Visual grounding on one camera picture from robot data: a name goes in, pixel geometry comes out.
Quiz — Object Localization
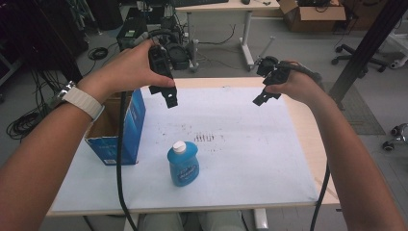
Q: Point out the blue cardboard box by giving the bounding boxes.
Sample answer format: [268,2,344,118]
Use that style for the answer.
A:
[84,89,147,167]

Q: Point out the white table mat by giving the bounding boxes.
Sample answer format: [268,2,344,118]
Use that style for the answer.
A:
[52,86,319,214]

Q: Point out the black computer case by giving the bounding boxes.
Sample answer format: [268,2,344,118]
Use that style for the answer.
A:
[115,7,149,52]

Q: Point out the white table leg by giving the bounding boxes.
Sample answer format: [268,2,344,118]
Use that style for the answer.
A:
[252,208,269,231]

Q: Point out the white strap wristwatch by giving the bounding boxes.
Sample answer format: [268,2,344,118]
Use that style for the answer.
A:
[50,80,106,122]

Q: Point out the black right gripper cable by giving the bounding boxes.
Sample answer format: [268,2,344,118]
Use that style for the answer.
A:
[277,61,332,231]

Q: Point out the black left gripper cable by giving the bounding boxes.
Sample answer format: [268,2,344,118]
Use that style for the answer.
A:
[115,90,140,231]

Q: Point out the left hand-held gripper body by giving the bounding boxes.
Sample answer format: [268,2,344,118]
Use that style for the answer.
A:
[147,44,178,97]

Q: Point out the grey floor mat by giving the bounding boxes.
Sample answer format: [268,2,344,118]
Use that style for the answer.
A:
[320,81,387,137]

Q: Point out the black office chair base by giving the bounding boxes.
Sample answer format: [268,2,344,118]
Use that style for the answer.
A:
[331,42,390,73]

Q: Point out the black metal post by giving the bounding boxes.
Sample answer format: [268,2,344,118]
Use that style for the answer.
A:
[328,0,408,104]

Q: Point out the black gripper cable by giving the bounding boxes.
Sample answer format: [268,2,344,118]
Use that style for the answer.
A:
[277,61,332,231]
[115,90,140,231]

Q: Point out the large black cable coil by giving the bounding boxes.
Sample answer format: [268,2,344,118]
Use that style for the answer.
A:
[6,108,43,141]

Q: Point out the blue bottle with white cap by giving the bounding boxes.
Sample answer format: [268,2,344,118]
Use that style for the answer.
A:
[166,141,200,188]

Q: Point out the chrome chair casters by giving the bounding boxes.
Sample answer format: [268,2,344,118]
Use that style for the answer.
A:
[381,122,408,152]

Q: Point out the small black cable coil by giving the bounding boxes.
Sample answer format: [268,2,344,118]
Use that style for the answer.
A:
[87,46,110,62]

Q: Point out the person's left hand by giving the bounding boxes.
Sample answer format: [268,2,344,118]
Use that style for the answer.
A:
[77,39,177,104]

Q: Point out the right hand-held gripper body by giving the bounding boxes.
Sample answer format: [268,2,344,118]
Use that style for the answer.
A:
[256,55,292,87]

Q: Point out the white desk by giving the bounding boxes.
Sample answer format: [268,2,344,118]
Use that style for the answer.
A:
[174,0,282,73]

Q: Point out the brown cardboard box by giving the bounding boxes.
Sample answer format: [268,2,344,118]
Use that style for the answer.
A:
[276,0,347,33]

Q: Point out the black keyboard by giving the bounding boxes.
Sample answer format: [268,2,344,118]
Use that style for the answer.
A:
[168,0,231,9]

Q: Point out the person's right hand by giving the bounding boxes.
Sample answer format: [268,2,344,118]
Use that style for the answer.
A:
[265,60,327,108]

